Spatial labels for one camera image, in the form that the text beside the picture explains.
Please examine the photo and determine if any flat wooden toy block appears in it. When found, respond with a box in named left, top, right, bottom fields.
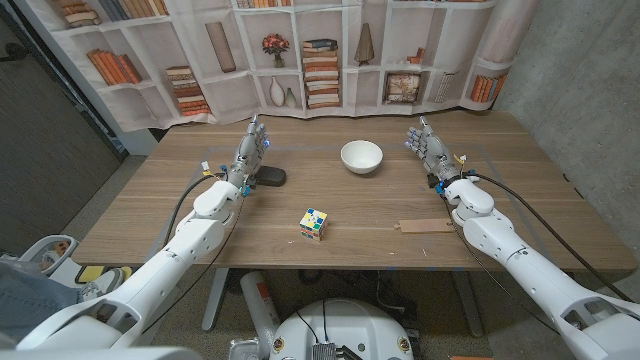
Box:
left=393, top=218, right=456, bottom=235

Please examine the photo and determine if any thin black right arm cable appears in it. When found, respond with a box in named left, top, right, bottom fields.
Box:
left=441, top=195, right=560, bottom=335

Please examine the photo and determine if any grey sneaker shoe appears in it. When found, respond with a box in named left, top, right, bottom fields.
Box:
left=77, top=267, right=126, bottom=303

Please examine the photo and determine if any white ceramic bowl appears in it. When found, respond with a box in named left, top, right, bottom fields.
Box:
left=340, top=139, right=385, bottom=175

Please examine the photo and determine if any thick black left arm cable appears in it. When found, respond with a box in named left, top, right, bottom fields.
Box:
left=162, top=172, right=229, bottom=249

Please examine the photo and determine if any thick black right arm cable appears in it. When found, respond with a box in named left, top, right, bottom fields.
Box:
left=464, top=171, right=635, bottom=304

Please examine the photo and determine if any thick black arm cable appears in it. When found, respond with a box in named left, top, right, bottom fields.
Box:
left=162, top=172, right=229, bottom=249
left=464, top=171, right=635, bottom=304

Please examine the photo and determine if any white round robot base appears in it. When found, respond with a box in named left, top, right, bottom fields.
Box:
left=269, top=298, right=415, bottom=360

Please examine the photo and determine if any multicoloured Rubik's cube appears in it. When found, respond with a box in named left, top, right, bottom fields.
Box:
left=299, top=207, right=329, bottom=242

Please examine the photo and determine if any white roll with orange label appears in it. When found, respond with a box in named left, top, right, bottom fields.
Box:
left=239, top=270, right=281, bottom=359

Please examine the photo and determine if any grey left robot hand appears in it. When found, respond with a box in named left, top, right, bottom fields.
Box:
left=227, top=113, right=271, bottom=189

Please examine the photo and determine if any printed bookshelf backdrop cloth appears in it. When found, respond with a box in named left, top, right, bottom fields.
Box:
left=14, top=0, right=541, bottom=134

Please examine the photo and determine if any grey metal table leg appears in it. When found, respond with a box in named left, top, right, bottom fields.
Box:
left=201, top=268, right=230, bottom=333
left=452, top=271, right=485, bottom=339

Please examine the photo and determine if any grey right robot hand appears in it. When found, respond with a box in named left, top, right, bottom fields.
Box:
left=404, top=115, right=464, bottom=184

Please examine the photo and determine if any black glasses case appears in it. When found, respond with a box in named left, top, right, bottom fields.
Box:
left=252, top=165, right=288, bottom=188

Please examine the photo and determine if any yellow flat pad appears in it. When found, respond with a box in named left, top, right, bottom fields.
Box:
left=75, top=265, right=134, bottom=284

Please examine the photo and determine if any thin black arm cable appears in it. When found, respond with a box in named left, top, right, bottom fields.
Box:
left=441, top=195, right=560, bottom=335
left=141, top=195, right=247, bottom=335

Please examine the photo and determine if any silver foil tray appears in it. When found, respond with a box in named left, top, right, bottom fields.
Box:
left=228, top=338, right=262, bottom=360

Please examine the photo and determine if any person's leg in jeans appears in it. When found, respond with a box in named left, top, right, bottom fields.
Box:
left=0, top=262, right=84, bottom=344

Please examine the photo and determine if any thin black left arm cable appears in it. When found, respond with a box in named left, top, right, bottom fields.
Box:
left=141, top=195, right=247, bottom=335

